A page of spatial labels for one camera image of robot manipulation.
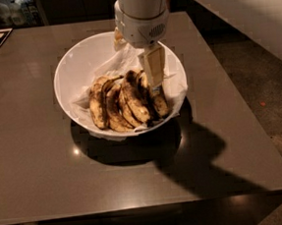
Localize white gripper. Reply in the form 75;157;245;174
113;2;169;87

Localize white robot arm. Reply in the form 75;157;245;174
114;0;282;60

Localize thin spotted banana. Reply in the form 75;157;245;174
138;71;156;120

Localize stickered right banana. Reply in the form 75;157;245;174
150;86;170;118

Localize white bowl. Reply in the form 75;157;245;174
49;25;193;144

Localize white paper towel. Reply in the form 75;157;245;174
65;31;193;144

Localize bottles on shelf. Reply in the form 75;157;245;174
0;0;43;29

